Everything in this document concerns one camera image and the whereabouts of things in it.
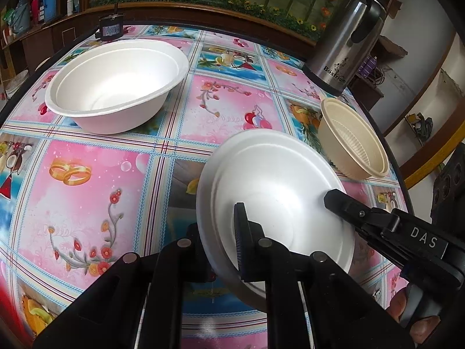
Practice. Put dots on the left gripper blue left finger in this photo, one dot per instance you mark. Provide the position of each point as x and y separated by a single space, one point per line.
136 303

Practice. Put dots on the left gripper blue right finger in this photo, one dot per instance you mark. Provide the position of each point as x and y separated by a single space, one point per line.
311 302

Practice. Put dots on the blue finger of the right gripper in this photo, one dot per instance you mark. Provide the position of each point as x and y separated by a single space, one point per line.
344 206

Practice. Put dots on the small beige bowl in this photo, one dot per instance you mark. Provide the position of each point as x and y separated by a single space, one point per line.
350 143

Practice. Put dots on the large white bowl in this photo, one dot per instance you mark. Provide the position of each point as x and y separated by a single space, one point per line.
118 86

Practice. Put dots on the red plate without sticker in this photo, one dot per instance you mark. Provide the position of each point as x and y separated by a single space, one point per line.
11 319

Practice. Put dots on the person's right hand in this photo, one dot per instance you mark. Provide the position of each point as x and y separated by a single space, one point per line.
421 329

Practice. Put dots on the colourful patterned tablecloth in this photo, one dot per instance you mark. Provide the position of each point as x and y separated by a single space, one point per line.
72 203

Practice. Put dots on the purple bottles on shelf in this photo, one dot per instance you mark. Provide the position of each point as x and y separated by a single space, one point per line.
368 65

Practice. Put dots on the steel thermos flask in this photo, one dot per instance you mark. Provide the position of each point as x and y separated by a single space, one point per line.
345 43

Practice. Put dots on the small black device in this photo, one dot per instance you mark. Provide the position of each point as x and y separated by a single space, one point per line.
110 27

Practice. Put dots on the grey jug on counter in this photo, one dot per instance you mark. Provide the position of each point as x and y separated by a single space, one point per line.
20 22

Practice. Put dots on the blue bottle on counter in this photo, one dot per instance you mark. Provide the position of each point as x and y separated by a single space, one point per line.
49 10

